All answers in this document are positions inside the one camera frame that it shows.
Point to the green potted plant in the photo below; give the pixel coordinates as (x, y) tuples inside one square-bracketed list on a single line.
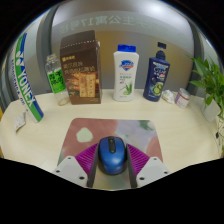
[(210, 84)]

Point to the white shuttlecock tube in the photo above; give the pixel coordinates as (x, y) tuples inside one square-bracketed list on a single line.
[(26, 88)]

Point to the brown cardboard box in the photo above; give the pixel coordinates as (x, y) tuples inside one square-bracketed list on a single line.
[(81, 67)]

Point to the dark blue pump bottle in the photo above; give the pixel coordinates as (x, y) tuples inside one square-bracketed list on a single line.
[(157, 75)]

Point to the pink floral print mouse pad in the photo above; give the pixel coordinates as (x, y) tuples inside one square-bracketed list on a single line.
[(113, 133)]

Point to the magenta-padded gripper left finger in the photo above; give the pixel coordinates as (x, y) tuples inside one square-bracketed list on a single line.
[(79, 165)]

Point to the small jar with pink label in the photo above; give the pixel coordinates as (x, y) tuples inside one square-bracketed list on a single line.
[(182, 98)]

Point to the blue and black computer mouse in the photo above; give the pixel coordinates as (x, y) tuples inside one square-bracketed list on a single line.
[(112, 154)]

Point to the crumpled white wrapper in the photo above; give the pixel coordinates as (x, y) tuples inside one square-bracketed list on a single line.
[(168, 96)]

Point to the clear bottle with green label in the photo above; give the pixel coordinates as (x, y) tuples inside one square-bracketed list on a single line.
[(56, 80)]

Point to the white bottle with blue cap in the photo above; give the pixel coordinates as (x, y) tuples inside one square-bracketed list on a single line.
[(125, 74)]

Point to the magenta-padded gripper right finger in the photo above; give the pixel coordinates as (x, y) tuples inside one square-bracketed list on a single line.
[(145, 165)]

